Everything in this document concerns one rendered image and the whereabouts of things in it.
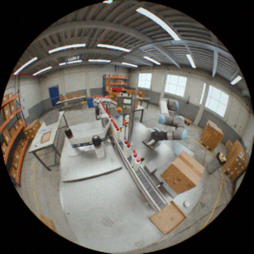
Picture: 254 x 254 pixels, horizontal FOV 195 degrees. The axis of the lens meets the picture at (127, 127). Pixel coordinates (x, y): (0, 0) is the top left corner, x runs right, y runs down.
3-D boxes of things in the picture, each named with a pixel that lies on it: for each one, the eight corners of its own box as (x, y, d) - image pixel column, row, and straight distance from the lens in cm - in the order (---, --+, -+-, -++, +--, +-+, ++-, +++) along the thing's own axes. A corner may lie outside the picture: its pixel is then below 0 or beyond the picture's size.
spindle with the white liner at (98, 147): (97, 154, 92) (90, 134, 71) (104, 152, 92) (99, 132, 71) (98, 160, 87) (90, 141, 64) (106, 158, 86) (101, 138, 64)
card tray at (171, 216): (148, 217, 82) (149, 217, 78) (171, 200, 89) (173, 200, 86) (164, 235, 95) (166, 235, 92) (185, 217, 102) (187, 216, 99)
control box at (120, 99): (118, 110, 91) (119, 94, 86) (132, 111, 89) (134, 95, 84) (116, 113, 82) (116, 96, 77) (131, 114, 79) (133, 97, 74)
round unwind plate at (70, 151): (67, 141, 127) (67, 141, 127) (85, 137, 119) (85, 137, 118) (64, 158, 107) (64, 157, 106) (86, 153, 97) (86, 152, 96)
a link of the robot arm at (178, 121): (173, 113, 64) (173, 125, 57) (185, 116, 68) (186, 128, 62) (170, 118, 69) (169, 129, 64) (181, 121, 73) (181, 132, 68)
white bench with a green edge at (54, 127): (55, 132, 377) (48, 116, 351) (70, 128, 355) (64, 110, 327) (48, 173, 247) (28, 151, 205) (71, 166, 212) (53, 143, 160)
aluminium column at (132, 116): (127, 142, 109) (130, 93, 77) (129, 141, 110) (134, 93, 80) (128, 144, 106) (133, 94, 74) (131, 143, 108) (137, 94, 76)
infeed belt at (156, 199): (105, 120, 163) (104, 119, 161) (108, 120, 164) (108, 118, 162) (156, 210, 82) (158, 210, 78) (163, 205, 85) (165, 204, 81)
